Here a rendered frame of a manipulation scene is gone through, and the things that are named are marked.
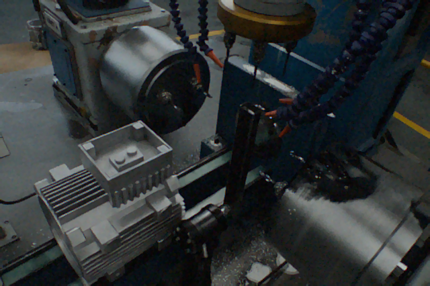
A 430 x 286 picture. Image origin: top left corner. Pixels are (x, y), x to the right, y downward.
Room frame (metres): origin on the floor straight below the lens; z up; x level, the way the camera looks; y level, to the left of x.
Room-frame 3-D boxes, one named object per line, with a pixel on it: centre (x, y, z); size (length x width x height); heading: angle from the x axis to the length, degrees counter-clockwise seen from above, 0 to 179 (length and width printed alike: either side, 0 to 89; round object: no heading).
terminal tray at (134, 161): (0.41, 0.15, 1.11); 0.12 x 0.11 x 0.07; 137
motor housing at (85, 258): (0.38, 0.18, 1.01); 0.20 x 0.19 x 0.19; 137
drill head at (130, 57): (0.85, 0.23, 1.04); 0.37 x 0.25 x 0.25; 47
